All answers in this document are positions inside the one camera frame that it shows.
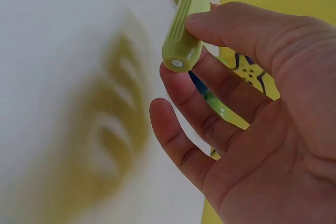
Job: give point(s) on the person's right hand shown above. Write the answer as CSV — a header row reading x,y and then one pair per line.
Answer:
x,y
275,142

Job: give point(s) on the light green ribbed plastic tool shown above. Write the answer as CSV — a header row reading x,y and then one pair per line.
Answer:
x,y
183,30

